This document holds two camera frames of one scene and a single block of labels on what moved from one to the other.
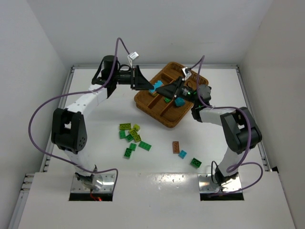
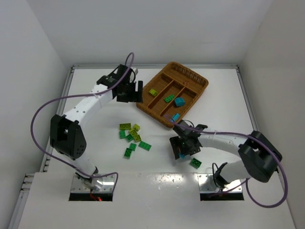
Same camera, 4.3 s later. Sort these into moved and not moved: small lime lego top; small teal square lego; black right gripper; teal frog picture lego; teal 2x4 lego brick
Moved: teal 2x4 lego brick; black right gripper
Not moved: small lime lego top; small teal square lego; teal frog picture lego
